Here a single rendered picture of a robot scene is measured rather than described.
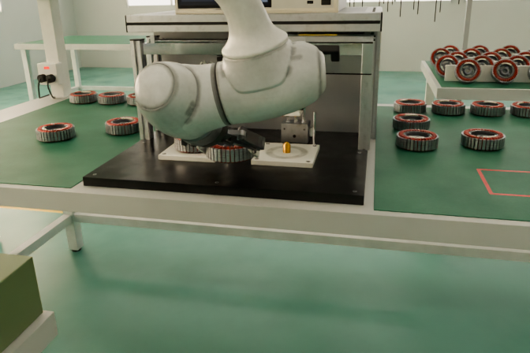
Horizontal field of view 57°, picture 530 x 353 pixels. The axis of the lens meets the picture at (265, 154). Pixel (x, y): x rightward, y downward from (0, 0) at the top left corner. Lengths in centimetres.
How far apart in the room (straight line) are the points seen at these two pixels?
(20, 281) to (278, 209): 51
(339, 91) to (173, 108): 80
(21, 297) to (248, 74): 43
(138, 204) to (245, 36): 53
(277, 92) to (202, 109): 12
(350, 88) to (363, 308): 93
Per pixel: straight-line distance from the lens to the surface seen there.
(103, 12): 875
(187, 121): 75
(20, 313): 74
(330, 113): 145
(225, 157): 106
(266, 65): 71
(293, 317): 194
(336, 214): 100
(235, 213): 104
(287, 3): 131
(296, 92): 72
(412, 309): 205
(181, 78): 72
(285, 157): 120
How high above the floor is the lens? 117
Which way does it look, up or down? 18 degrees down
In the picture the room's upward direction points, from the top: 1 degrees counter-clockwise
